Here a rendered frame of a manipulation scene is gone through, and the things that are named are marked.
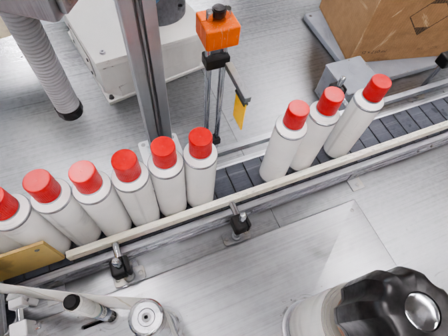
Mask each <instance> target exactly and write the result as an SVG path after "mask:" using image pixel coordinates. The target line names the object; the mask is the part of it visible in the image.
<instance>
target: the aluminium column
mask: <svg viewBox="0 0 448 336"><path fill-rule="evenodd" d="M114 3H115V8H116V12H117V16H118V20H119V24H120V28H121V33H122V36H123V41H124V44H125V49H126V52H127V58H128V61H129V66H130V69H131V74H132V77H133V82H134V86H135V90H136V94H137V98H138V102H139V107H140V110H141V115H142V118H143V123H144V126H145V132H146V135H147V140H148V143H149V148H150V145H151V142H152V141H153V140H154V139H156V138H157V137H159V136H158V133H157V128H156V123H155V115H154V110H153V100H152V96H151V88H150V83H149V76H148V71H147V64H146V59H145V52H144V48H143V42H142V38H141V32H140V28H139V22H138V18H137V12H136V8H135V2H134V0H114ZM139 6H140V11H141V17H142V22H143V28H144V32H145V38H146V43H147V49H148V54H149V61H150V66H151V74H152V79H153V88H154V93H155V102H156V108H157V118H158V122H159V130H160V134H161V136H166V137H170V138H171V139H173V137H172V131H171V120H170V114H169V104H168V98H167V88H166V82H165V72H164V66H163V55H162V49H161V39H160V33H159V22H158V16H157V6H156V0H139Z"/></svg>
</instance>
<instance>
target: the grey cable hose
mask: <svg viewBox="0 0 448 336"><path fill-rule="evenodd" d="M0 16H1V18H2V20H3V21H4V22H5V25H6V26H7V28H8V30H9V32H10V34H12V36H13V38H14V40H15V42H16V43H17V45H18V46H19V48H20V50H21V52H22V53H23V55H24V56H25V58H26V60H27V62H28V64H29V65H30V67H31V68H32V70H33V72H34V73H35V75H36V76H37V78H38V80H39V82H40V84H41V85H42V87H43V88H44V90H45V92H46V94H47V95H48V97H49V98H50V100H51V102H52V103H53V105H54V107H55V108H54V109H55V110H56V112H57V114H58V116H59V117H60V118H62V119H63V120H66V121H74V120H76V119H78V118H80V116H82V114H83V105H82V103H81V101H80V100H79V98H78V97H77V96H76V94H75V92H74V90H73V88H72V86H71V83H70V81H69V80H68V77H67V75H66V73H65V71H64V69H63V67H62V65H61V63H60V61H59V58H58V56H57V54H56V52H55V50H54V48H53V46H52V44H51V42H50V40H49V38H48V36H47V34H46V32H45V30H44V28H43V26H42V23H41V22H40V19H34V18H30V17H25V16H21V15H16V14H12V13H6V12H3V11H0Z"/></svg>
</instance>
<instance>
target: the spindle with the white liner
mask: <svg viewBox="0 0 448 336"><path fill-rule="evenodd" d="M283 336H448V294H447V292H446V291H445V290H444V289H442V288H439V287H437V286H435V285H434V284H432V282H430V280H429V279H428V278H427V277H426V276H425V274H423V273H421V272H419V271H416V270H414V269H410V268H407V267H402V266H398V267H394V268H392V269H389V270H387V271H383V270H374V271H372V272H370V273H367V274H365V275H362V276H360V277H358V278H356V279H354V280H351V281H350V282H345V283H341V284H338V285H336V286H334V287H333V288H330V289H327V290H325V291H323V292H321V293H318V294H316V295H314V296H312V297H310V298H306V299H302V300H300V301H297V302H295V303H294V304H292V305H291V306H290V307H289V308H288V310H287V311H286V313H285V315H284V318H283Z"/></svg>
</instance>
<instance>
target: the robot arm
mask: <svg viewBox="0 0 448 336"><path fill-rule="evenodd" d="M156 6H157V16H158V22H159V27H162V26H166V25H171V24H174V23H176V22H178V21H179V20H180V19H181V18H182V17H183V16H184V14H185V0H156Z"/></svg>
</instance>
